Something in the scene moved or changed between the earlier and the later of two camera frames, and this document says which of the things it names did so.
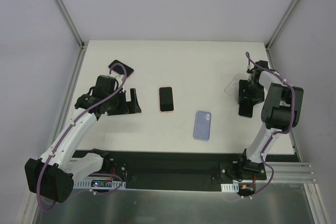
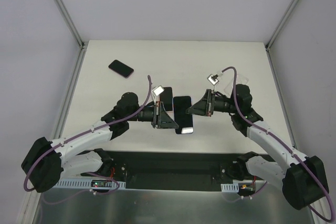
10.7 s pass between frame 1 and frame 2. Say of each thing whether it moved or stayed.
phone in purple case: stayed
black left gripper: moved
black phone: stayed
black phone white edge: moved
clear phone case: stayed
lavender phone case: moved
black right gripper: moved
